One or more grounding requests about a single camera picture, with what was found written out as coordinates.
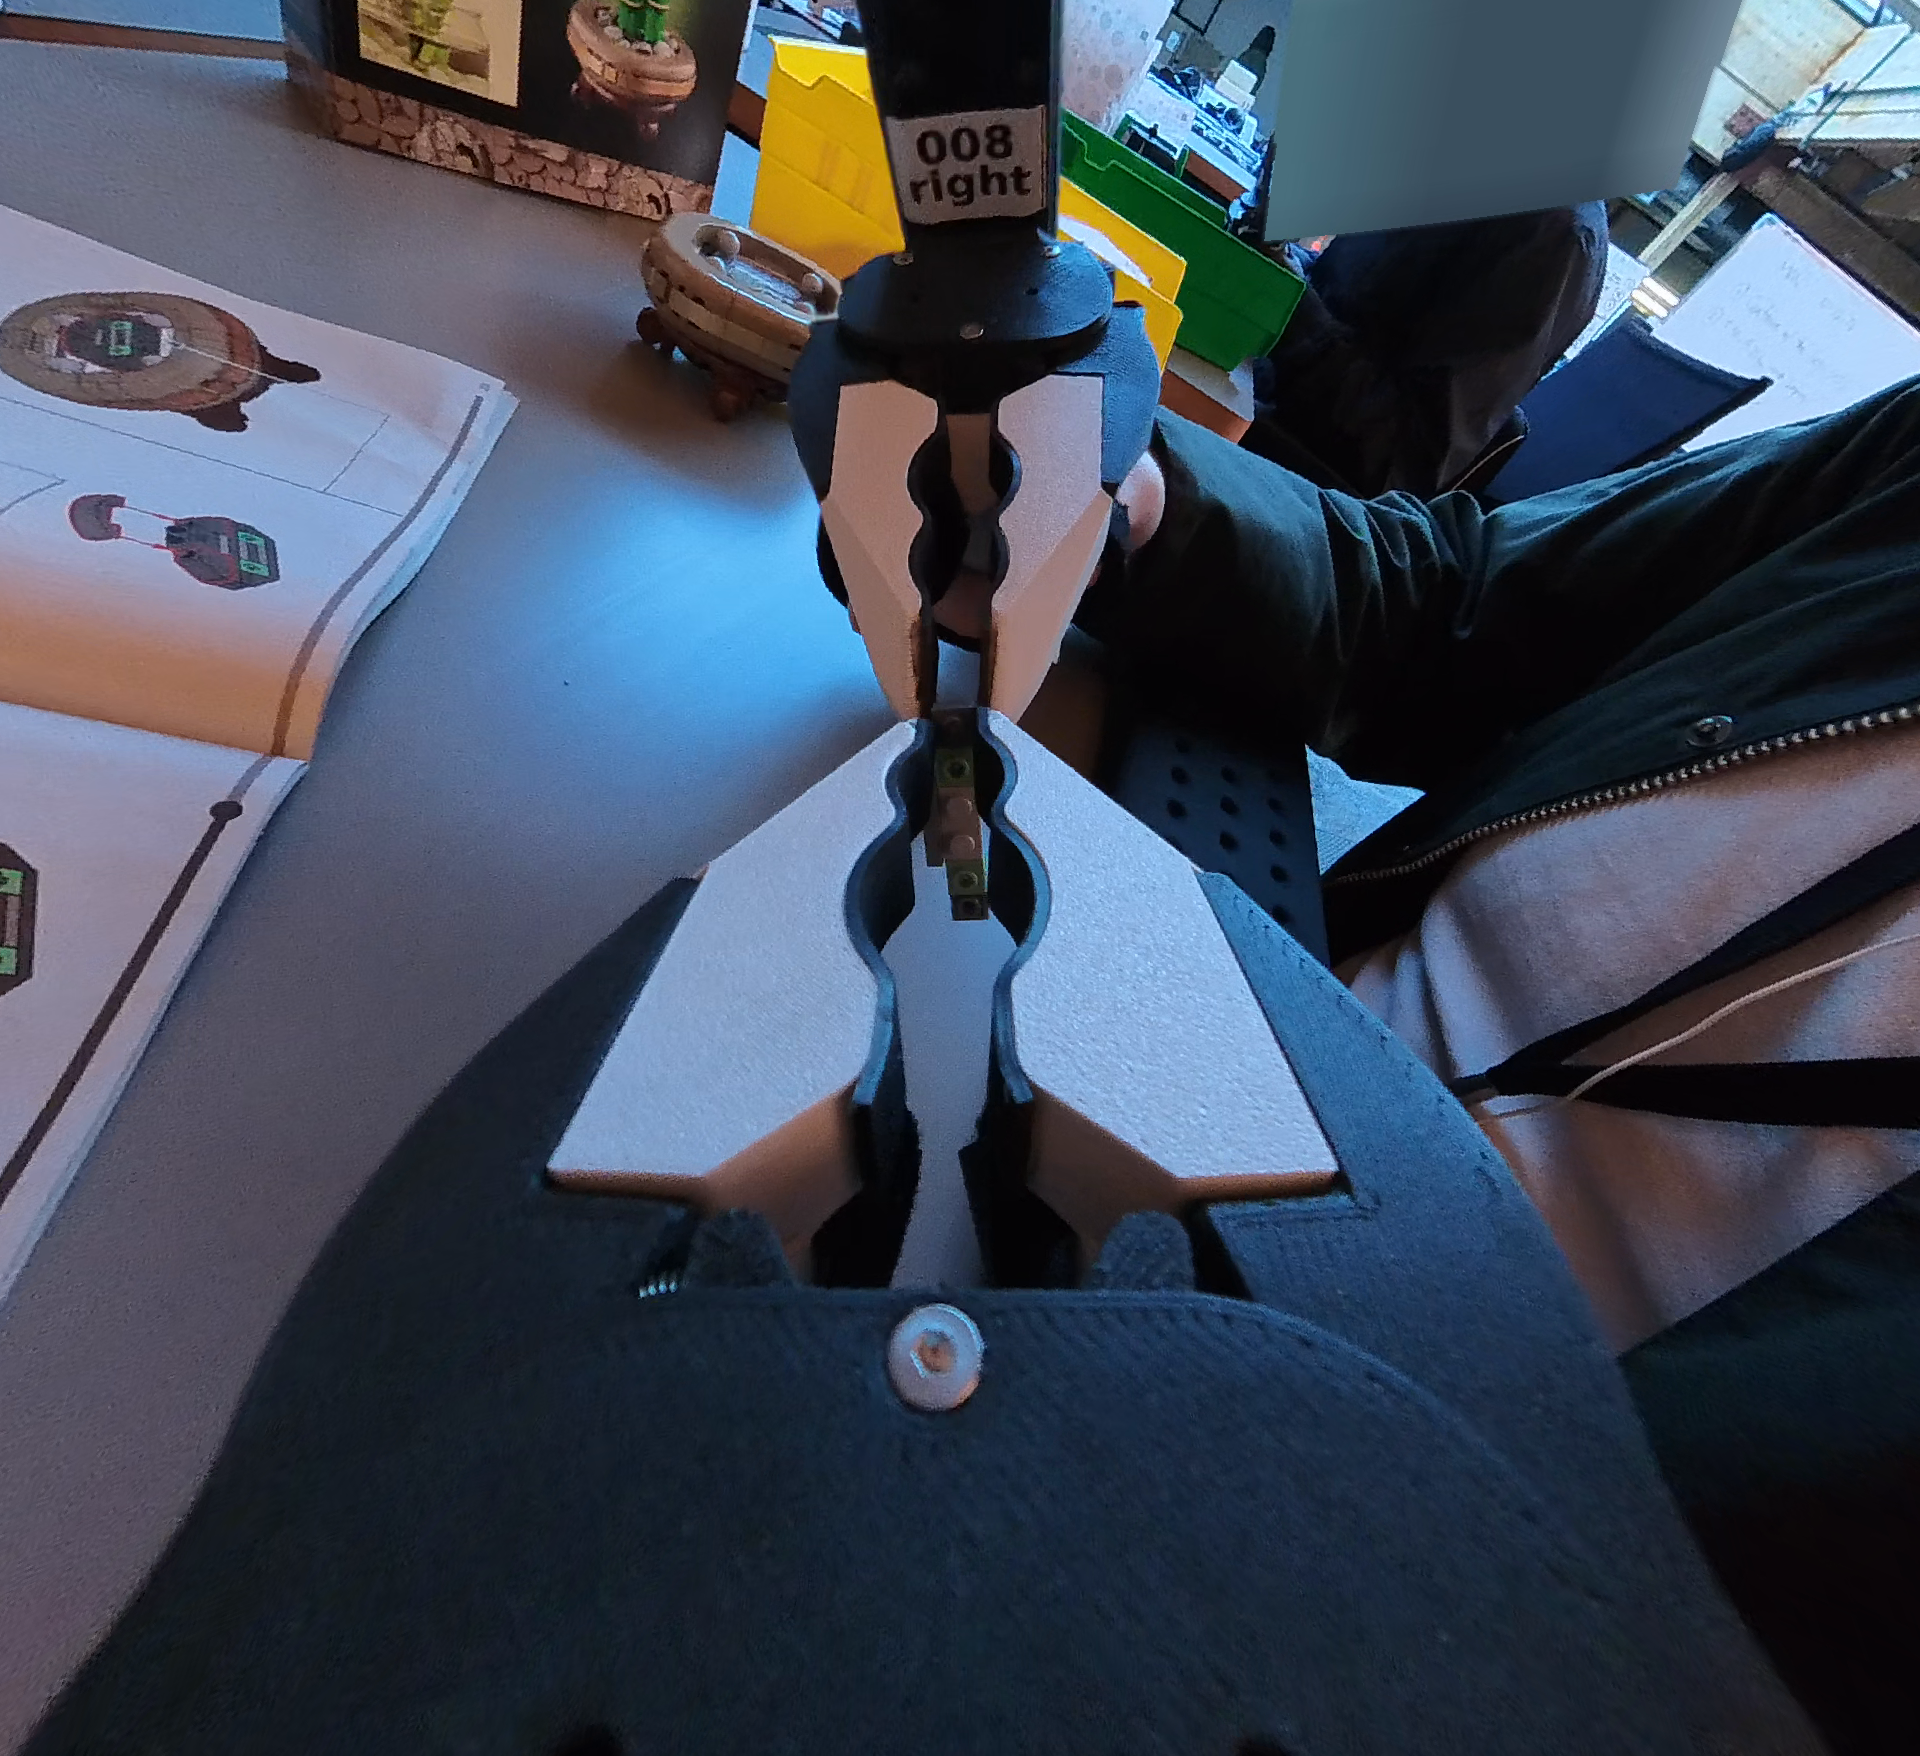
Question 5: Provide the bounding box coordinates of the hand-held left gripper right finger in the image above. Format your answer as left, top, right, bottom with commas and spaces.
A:
961, 711, 1342, 1290

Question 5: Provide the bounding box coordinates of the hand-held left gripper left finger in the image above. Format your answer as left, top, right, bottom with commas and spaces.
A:
547, 719, 932, 1290

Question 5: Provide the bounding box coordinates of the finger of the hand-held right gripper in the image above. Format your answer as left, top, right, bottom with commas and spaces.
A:
817, 379, 951, 727
983, 376, 1123, 730

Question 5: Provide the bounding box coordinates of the tan brick-built pot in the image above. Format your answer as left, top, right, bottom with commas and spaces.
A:
637, 210, 847, 421

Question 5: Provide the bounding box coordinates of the dark brick with green tile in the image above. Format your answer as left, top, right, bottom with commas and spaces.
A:
923, 712, 996, 922

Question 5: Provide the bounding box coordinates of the person's right hand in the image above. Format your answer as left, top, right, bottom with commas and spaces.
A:
1102, 451, 1176, 592

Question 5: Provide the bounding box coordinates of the white patterned sheet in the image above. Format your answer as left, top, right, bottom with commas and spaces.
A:
1057, 0, 1173, 139

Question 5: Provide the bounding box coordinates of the black perforated chair part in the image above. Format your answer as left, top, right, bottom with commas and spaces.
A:
1110, 720, 1331, 965

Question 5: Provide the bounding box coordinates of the yellow parts bin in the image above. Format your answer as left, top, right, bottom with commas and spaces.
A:
751, 38, 1191, 371

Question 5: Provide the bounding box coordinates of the green parts bin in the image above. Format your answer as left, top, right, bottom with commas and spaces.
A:
1057, 110, 1308, 375

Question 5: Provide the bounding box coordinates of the person in dark jacket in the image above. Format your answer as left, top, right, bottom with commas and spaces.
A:
1261, 196, 1920, 1756

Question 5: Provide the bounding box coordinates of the black chair back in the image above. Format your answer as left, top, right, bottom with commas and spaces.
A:
1484, 316, 1772, 507

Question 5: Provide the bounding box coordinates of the open instruction booklet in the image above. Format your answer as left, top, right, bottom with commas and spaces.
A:
0, 203, 520, 1300

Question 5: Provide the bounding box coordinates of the whiteboard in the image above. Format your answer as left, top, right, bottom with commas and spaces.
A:
1651, 210, 1920, 455

